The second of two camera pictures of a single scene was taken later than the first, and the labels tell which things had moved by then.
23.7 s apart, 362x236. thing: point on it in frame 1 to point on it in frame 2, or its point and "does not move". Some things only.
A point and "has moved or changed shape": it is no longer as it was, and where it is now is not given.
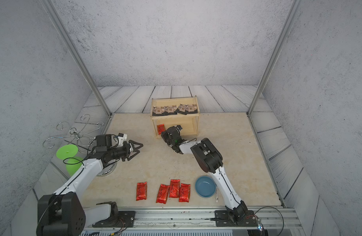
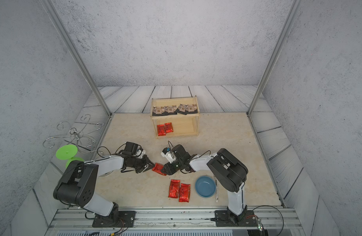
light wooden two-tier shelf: x=167 y=112 does not move
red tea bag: x=161 y=128 does not move
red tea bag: x=141 y=191 to x=158 y=168
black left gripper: x=128 y=151 to x=147 y=165
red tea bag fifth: x=184 y=192 does not move
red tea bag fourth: x=174 y=189 does not move
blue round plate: x=205 y=187 does not move
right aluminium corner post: x=273 y=56 does not move
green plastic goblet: x=68 y=152 does not move
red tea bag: x=163 y=193 has moved or changed shape
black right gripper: x=164 y=134 to x=169 y=171
